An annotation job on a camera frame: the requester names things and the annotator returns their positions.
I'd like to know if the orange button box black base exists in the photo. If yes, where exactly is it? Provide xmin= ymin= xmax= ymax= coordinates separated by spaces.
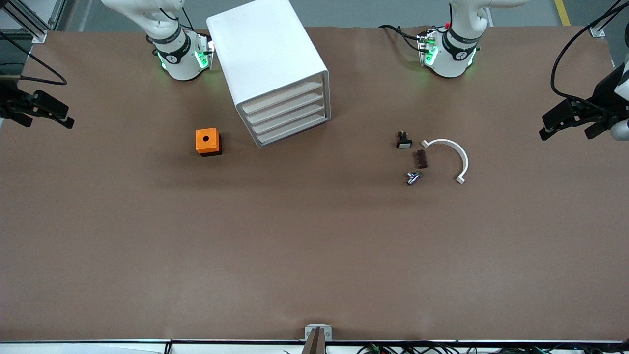
xmin=195 ymin=128 xmax=222 ymax=157

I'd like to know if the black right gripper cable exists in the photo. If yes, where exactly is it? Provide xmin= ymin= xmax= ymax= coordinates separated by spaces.
xmin=0 ymin=31 xmax=68 ymax=87

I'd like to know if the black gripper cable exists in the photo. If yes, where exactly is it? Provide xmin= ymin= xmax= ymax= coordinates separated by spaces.
xmin=0 ymin=31 xmax=68 ymax=87
xmin=550 ymin=0 xmax=629 ymax=105

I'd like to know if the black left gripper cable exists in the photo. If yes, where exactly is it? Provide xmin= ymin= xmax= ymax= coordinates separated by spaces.
xmin=550 ymin=0 xmax=629 ymax=105

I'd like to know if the aluminium frame profile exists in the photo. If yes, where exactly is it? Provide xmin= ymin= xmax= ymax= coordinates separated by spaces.
xmin=589 ymin=0 xmax=629 ymax=38
xmin=0 ymin=0 xmax=65 ymax=44

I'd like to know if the white curved plastic bracket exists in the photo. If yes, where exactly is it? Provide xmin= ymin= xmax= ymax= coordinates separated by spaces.
xmin=421 ymin=139 xmax=469 ymax=185

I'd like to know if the black base cable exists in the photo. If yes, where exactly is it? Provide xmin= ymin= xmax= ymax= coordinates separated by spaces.
xmin=378 ymin=24 xmax=426 ymax=53

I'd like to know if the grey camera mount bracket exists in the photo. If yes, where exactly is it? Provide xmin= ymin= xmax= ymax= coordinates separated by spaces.
xmin=302 ymin=324 xmax=333 ymax=354

